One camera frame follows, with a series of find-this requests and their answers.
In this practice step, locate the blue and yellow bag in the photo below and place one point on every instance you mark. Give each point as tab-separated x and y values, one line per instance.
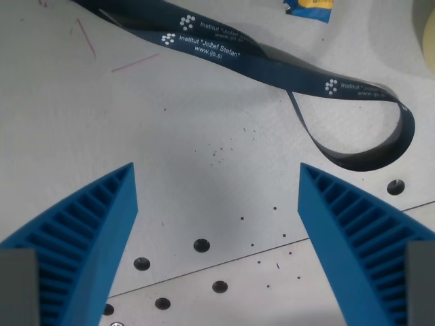
311	8

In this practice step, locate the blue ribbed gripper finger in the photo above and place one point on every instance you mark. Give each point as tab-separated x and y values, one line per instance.
91	234
336	231

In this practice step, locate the pale yellow round object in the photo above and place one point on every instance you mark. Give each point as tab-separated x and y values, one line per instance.
429	32

